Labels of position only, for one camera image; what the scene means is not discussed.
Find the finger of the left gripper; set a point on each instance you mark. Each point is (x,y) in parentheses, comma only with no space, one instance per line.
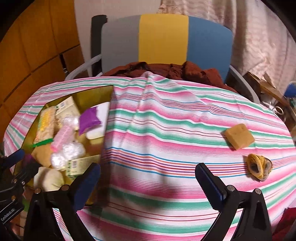
(9,161)
(27,173)

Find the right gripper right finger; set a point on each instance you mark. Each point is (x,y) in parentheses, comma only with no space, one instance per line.
(212,186)

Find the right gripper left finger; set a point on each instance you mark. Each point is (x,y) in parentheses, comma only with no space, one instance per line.
(84,184)

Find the mustard yellow sock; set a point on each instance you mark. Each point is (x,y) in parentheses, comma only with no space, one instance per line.
(42,154)

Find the beige blue sock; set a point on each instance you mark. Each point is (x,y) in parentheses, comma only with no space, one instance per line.
(48,179)

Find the green small carton box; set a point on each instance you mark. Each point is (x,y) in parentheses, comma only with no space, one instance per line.
(77,167)

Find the yellow-label rice snack bag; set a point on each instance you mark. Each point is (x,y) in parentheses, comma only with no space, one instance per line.
(46,127)

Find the pink hair roller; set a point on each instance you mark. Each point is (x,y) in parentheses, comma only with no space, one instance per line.
(64,136)

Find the yellow patterned sock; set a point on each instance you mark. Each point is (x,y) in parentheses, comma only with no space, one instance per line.
(259,166)

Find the white soap bar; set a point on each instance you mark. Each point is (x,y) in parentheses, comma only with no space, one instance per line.
(102,112)

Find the small clear plastic ball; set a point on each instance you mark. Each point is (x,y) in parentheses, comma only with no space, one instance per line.
(72,121)

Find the purple snack packet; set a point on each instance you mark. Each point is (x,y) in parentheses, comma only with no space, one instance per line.
(88,120)

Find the beige tall carton box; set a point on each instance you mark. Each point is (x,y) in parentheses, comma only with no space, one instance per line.
(65,108)

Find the gold storage box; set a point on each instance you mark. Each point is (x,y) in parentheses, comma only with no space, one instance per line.
(84,100)

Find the tan sponge block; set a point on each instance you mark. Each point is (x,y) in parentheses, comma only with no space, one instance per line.
(239,136)

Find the striped pink green tablecloth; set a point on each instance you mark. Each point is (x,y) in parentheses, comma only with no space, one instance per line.
(158,131)

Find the wooden side table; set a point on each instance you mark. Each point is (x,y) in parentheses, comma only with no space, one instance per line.
(262,86)

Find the brown garment on chair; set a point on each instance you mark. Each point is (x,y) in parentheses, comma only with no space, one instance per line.
(188,71)

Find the pink patterned curtain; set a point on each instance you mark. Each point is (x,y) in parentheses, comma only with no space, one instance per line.
(262,45)

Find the blue yellow grey chair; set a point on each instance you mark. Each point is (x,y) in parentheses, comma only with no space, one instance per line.
(175,39)

